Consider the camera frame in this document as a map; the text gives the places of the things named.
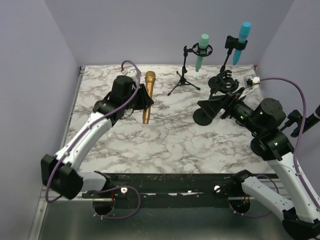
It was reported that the black round-base clip stand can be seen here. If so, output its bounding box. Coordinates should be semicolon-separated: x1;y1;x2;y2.
207;35;248;91

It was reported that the black tripod mic stand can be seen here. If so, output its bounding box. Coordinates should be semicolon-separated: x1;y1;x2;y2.
167;43;213;96

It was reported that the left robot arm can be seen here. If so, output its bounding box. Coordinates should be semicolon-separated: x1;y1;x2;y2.
40;75;154;200

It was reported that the black microphone on right stand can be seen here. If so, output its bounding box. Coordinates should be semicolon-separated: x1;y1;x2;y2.
303;105;320;133

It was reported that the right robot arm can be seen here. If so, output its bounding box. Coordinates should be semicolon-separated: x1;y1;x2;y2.
197;88;320;240

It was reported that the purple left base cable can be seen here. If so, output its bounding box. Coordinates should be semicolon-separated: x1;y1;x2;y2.
93;184;143;220

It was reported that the mint green microphone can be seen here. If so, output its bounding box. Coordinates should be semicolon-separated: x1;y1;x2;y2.
195;33;210;72

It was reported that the black round-base shock-mount stand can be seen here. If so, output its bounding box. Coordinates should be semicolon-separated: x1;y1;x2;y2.
192;70;239;126

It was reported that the gold microphone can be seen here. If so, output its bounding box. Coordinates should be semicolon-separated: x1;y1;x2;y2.
142;71;156;125

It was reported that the blue microphone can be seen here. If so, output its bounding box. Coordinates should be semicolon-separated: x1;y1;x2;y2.
233;21;252;66

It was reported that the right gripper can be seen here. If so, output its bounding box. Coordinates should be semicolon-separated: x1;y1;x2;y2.
198;86;264;135

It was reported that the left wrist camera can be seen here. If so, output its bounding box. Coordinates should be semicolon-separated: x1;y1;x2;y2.
122;69;138;83

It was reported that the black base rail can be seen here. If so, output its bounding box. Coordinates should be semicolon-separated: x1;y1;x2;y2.
82;172;261;208

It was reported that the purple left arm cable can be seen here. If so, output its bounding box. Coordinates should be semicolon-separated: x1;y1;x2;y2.
45;59;141;203

